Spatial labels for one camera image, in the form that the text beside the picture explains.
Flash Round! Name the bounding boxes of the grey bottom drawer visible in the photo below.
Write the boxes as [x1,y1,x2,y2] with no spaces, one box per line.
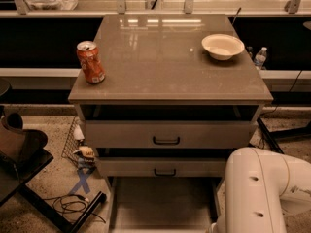
[107,177,221,233]

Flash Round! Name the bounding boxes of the grey drawer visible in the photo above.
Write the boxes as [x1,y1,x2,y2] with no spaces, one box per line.
[107,177,221,233]
[96,149,233,177]
[84,119,258,149]

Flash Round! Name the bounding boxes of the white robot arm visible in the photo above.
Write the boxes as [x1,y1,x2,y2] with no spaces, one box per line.
[208,147,311,233]

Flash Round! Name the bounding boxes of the grey drawer cabinet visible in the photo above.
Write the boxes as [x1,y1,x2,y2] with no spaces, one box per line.
[67,13,274,233]

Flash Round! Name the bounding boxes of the grey top drawer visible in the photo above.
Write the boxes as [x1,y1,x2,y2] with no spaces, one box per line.
[84,119,258,149]

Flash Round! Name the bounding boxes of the grey middle drawer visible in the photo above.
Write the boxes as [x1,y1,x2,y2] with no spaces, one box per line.
[96,149,233,177]

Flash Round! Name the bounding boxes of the small snack package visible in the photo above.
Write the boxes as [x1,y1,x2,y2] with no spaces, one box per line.
[73,146,95,169]

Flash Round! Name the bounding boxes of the orange soda can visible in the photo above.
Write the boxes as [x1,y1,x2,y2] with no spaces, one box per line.
[77,41,105,84]

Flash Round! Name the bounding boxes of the white bowl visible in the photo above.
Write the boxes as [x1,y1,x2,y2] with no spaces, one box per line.
[201,34,245,61]

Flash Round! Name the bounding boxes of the blue tape cross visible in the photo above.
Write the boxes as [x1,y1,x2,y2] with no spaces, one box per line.
[69,169,94,194]

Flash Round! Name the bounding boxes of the black stand leg right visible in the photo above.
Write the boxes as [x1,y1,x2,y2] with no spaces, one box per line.
[257,117,284,154]

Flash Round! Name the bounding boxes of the clear water bottle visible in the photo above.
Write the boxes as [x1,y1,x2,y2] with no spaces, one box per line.
[254,47,267,70]

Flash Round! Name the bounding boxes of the brown chair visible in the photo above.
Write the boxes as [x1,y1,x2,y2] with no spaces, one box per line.
[0,113,48,167]

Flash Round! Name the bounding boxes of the black table leg left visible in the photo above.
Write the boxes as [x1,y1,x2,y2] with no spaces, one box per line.
[19,186,107,233]

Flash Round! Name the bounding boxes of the wire mesh basket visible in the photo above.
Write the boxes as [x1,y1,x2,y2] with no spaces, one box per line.
[61,116,79,167]

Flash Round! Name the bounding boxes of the black floor cable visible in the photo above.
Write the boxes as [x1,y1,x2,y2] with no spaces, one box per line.
[42,193,108,225]

